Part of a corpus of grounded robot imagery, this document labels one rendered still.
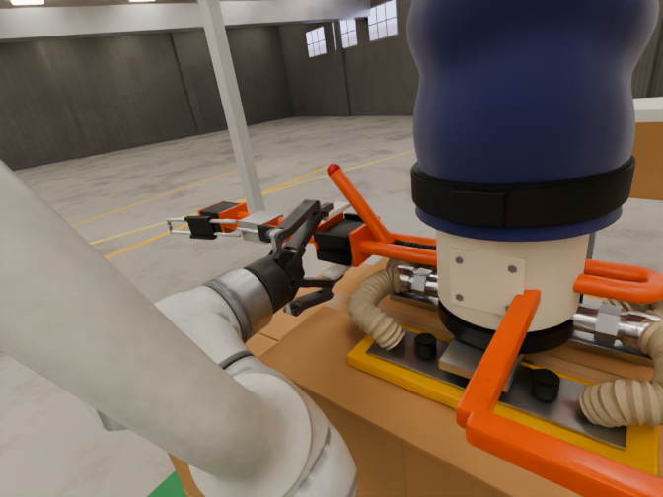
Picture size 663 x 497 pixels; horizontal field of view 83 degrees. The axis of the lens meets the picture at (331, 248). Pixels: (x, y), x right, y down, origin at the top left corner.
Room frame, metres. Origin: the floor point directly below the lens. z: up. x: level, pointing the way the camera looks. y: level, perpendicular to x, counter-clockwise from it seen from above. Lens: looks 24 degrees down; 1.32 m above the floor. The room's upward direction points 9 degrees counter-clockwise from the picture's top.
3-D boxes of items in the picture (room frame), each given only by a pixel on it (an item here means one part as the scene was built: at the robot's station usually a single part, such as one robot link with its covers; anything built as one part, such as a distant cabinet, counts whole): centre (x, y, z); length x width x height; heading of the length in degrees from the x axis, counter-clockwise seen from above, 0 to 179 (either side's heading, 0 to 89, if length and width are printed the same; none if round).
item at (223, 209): (0.82, 0.23, 1.07); 0.08 x 0.07 x 0.05; 49
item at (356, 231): (0.58, -0.03, 1.08); 0.10 x 0.08 x 0.06; 139
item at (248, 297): (0.42, 0.13, 1.08); 0.09 x 0.06 x 0.09; 49
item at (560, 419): (0.35, -0.16, 0.97); 0.34 x 0.10 x 0.05; 49
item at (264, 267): (0.47, 0.08, 1.08); 0.09 x 0.07 x 0.08; 139
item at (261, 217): (0.72, 0.13, 1.07); 0.07 x 0.07 x 0.04; 49
